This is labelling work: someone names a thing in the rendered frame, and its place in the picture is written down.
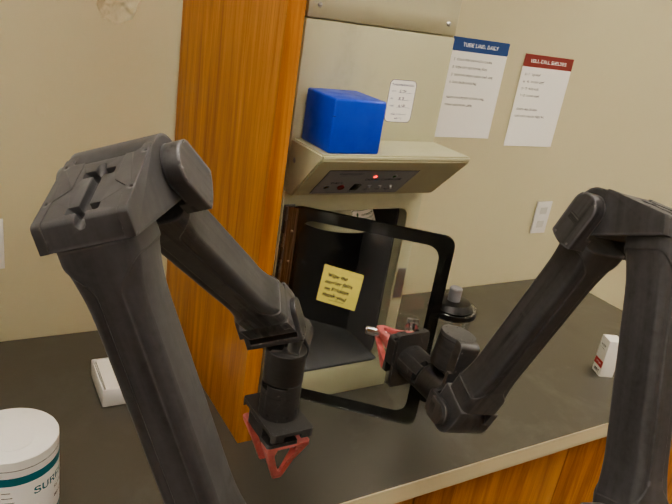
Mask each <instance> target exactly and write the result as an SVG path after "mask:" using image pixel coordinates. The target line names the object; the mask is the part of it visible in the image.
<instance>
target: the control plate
mask: <svg viewBox="0 0 672 504"><path fill-rule="evenodd" d="M418 172H419V171H372V170H330V171H329V172H328V173H327V175H326V176H325V177H324V178H323V179H322V180H321V181H320V182H319V183H318V184H317V185H316V186H315V187H314V188H313V190H312V191H311V192H310V193H309V194H317V193H371V192H396V191H397V190H398V189H400V188H401V187H402V186H403V185H404V184H405V183H407V182H408V181H409V180H410V179H411V178H412V177H414V176H415V175H416V174H417V173H418ZM375 175H378V177H377V178H373V176H375ZM394 175H397V177H396V178H392V176H394ZM354 184H362V185H361V186H360V187H359V188H358V189H357V190H349V189H350V188H351V187H352V186H353V185H354ZM340 185H344V189H342V190H337V187H338V186H340ZM368 185H371V187H370V189H368V188H367V186H368ZM378 185H382V186H381V189H379V188H378V187H377V186H378ZM389 185H392V188H391V189H390V188H389V187H388V186H389ZM325 186H329V188H327V189H323V187H325Z"/></svg>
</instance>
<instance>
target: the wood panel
mask: <svg viewBox="0 0 672 504"><path fill-rule="evenodd" d="M306 2H307V0H183V11H182V27H181V44H180V60H179V76H178V93H177V109H176V126H175V141H177V140H181V139H185V140H187V141H188V142H189V144H190V145H191V146H192V147H193V149H194V150H195V151H196V152H197V154H198V155H199V156H200V157H201V159H202V160H203V161H204V163H205V164H206V165H207V166H208V168H209V169H210V170H211V175H212V182H213V207H212V209H208V210H209V212H210V213H211V214H212V215H213V216H214V217H215V218H216V219H217V221H218V222H219V223H220V224H221V225H222V226H223V227H224V228H225V229H226V231H227V232H228V233H229V234H230V235H231V236H232V237H233V238H234V240H235V241H236V242H237V243H238V244H239V245H240V246H241V247H242V248H243V250H244V251H245V252H246V253H247V254H248V255H249V256H250V257H251V259H252V260H253V261H254V262H255V263H256V264H257V265H258V266H259V267H260V268H261V269H262V270H263V271H264V272H266V273H267V274H268V275H271V276H272V273H273V265H274V257H275V249H276V241H277V233H278V225H279V217H280V209H281V201H282V193H283V185H284V177H285V169H286V161H287V153H288V145H289V137H290V129H291V121H292V113H293V105H294V97H295V89H296V81H297V73H298V65H299V57H300V49H301V41H302V33H303V25H304V17H305V9H306ZM166 280H167V284H168V288H169V291H170V294H171V297H172V300H173V303H174V306H175V309H176V312H177V315H178V318H179V321H180V324H181V327H182V330H183V332H184V335H185V338H186V341H187V344H188V347H189V350H190V353H191V356H192V359H193V362H194V365H195V368H196V371H197V374H198V377H199V380H200V382H201V385H202V386H203V388H204V390H205V391H206V393H207V395H208V396H209V398H210V399H211V401H212V403H213V404H214V406H215V408H216V409H217V411H218V413H219V414H220V416H221V417H222V419H223V421H224V422H225V424H226V426H227V427H228V429H229V431H230V432H231V434H232V435H233V437H234V439H235V440H236V442H237V443H241V442H245V441H250V440H252V439H251V436H250V434H249V432H248V429H247V427H246V424H245V422H244V420H243V414H244V413H247V412H249V410H250V409H249V407H248V406H247V405H243V404H244V396H245V395H249V394H254V393H258V385H259V377H260V369H261V361H262V353H263V348H259V349H254V350H247V348H246V344H245V341H244V339H242V340H240V339H239V335H238V332H237V329H236V326H235V322H234V316H233V314H232V313H231V312H230V311H229V310H228V309H227V308H226V307H225V306H224V305H222V304H221V303H220V302H219V301H218V300H216V299H215V298H214V297H213V296H212V295H210V294H209V293H208V292H207V291H206V290H204V289H203V288H202V287H201V286H200V285H198V284H197V283H196V282H195V281H194V280H192V279H191V278H190V277H189V276H188V275H186V274H185V273H184V272H183V271H181V270H180V269H179V268H178V267H177V266H175V265H174V264H173V263H172V262H171V261H169V260H168V259H167V273H166Z"/></svg>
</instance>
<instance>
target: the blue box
mask: <svg viewBox="0 0 672 504"><path fill-rule="evenodd" d="M305 104H306V108H305V116H304V123H303V131H302V139H304V140H306V141H307V142H309V143H311V144H313V145H315V146H316V147H318V148H320V149H322V150H324V151H326V152H327V153H342V154H377V153H378V150H379V144H380V138H381V133H382V127H383V121H384V119H385V118H384V116H385V110H386V102H385V101H382V100H379V99H377V98H374V97H371V96H369V95H366V94H363V93H361V92H358V91H352V90H339V89H326V88H313V87H310V88H308V93H307V101H306V103H305Z"/></svg>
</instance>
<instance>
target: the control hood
mask: <svg viewBox="0 0 672 504"><path fill-rule="evenodd" d="M469 161H470V158H469V157H468V156H466V155H463V154H461V153H458V152H456V151H454V150H451V149H449V148H447V147H444V146H442V145H439V144H437V143H435V142H415V141H382V140H380V144H379V150H378V153H377V154H342V153H327V152H326V151H324V150H322V149H320V148H318V147H316V146H315V145H313V144H311V143H309V142H307V141H306V140H304V139H302V138H294V139H292V142H291V150H290V158H289V166H288V174H287V182H286V190H285V191H287V193H288V194H290V195H291V196H293V195H343V194H394V193H431V192H432V191H434V190H435V189H436V188H437V187H439V186H440V185H441V184H443V183H444V182H445V181H446V180H448V179H449V178H450V177H451V176H453V175H454V174H455V173H456V172H458V171H459V170H460V169H461V168H463V167H464V166H465V165H467V164H468V162H469ZM330 170H372V171H419V172H418V173H417V174H416V175H415V176H414V177H412V178H411V179H410V180H409V181H408V182H407V183H405V184H404V185H403V186H402V187H401V188H400V189H398V190H397V191H396V192H371V193H317V194H309V193H310V192H311V191H312V190H313V188H314V187H315V186H316V185H317V184H318V183H319V182H320V181H321V180H322V179H323V178H324V177H325V176H326V175H327V173H328V172H329V171H330Z"/></svg>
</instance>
